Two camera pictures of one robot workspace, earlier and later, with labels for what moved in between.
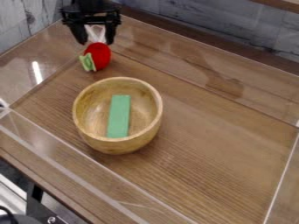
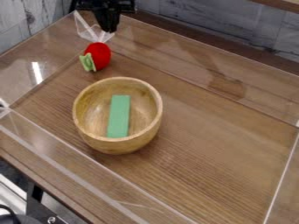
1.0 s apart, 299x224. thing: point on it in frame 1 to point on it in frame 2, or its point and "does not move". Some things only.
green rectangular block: [118, 122] does not move
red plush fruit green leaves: [98, 57] does not move
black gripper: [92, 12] to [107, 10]
